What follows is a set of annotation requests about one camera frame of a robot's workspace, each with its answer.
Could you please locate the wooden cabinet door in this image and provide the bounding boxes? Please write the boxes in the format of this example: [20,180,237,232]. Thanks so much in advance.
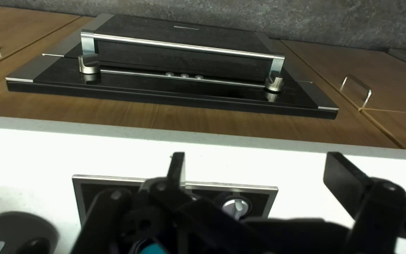
[0,4,94,74]
[279,39,406,116]

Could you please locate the black toy oven door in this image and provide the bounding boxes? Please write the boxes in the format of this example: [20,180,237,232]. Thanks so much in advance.
[4,12,340,119]

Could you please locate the dark grey stove burner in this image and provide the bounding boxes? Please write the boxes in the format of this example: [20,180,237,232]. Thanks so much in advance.
[0,205,61,254]

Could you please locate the wooden oven surround panel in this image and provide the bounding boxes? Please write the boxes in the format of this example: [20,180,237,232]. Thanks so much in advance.
[0,15,402,149]

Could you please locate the silver stove knob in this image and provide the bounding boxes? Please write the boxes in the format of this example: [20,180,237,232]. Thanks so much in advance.
[221,196,251,219]

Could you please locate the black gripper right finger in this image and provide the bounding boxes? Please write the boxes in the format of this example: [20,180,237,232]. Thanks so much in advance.
[321,150,406,254]

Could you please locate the blue pot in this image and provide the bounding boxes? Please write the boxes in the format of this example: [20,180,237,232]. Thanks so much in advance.
[141,236,161,254]

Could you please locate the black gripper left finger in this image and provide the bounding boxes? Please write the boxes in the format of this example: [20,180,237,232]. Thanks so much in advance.
[69,149,261,254]

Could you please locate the silver oven door handle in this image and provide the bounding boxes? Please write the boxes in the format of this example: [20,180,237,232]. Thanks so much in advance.
[79,29,286,92]

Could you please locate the black stove knob panel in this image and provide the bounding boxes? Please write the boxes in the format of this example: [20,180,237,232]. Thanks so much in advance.
[70,173,279,236]

